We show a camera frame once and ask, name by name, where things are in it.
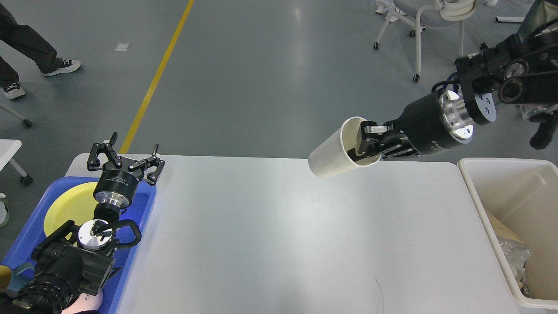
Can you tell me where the white wheeled chair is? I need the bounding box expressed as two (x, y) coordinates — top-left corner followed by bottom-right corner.
(373, 0), (477, 83)

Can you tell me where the white plastic bin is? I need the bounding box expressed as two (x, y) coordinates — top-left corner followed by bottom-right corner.
(458, 158), (558, 314)

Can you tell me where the person in blue jeans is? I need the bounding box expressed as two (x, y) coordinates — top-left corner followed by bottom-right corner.
(517, 0), (558, 40)

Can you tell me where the person in dark trousers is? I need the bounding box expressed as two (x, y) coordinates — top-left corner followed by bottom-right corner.
(0, 5), (82, 101)

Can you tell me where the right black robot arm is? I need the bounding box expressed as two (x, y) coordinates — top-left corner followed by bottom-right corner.
(346, 24), (557, 162)

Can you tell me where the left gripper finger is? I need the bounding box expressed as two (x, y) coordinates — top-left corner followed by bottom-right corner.
(86, 132), (123, 171)
(129, 143), (166, 186)

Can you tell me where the yellow plastic plate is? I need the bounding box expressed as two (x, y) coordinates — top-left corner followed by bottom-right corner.
(43, 181), (98, 236)

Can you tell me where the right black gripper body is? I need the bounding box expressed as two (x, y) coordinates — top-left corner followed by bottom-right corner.
(393, 89), (474, 156)

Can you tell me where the white table frame base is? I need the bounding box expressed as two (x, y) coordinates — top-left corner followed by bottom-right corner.
(495, 16), (524, 23)

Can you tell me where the white paper cup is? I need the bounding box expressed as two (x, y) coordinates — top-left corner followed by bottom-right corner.
(308, 116), (381, 177)
(508, 260), (528, 292)

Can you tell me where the dark teal mug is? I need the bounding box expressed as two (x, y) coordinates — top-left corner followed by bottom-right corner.
(0, 262), (34, 291)

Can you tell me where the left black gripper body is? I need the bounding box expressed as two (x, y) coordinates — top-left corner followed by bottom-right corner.
(92, 168), (141, 208)

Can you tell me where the white side table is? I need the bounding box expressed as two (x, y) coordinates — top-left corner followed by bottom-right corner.
(0, 139), (34, 186)

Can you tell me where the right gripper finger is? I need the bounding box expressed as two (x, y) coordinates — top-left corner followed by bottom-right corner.
(381, 142), (421, 160)
(355, 120), (399, 156)

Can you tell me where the pink mug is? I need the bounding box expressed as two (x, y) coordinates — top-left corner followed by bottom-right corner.
(61, 291), (103, 314)

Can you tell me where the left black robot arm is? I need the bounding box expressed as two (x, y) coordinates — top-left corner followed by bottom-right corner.
(1, 133), (165, 314)

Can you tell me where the brown paper bag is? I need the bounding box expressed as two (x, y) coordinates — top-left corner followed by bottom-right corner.
(486, 209), (558, 301)

